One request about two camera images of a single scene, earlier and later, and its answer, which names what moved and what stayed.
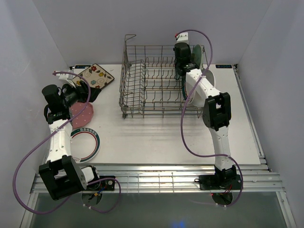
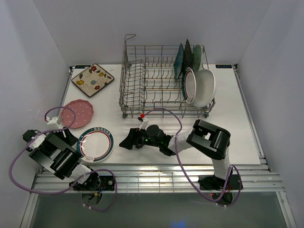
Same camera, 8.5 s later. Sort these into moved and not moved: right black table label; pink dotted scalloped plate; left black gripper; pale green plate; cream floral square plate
Moved: left black gripper
Not moved: cream floral square plate; right black table label; pink dotted scalloped plate; pale green plate
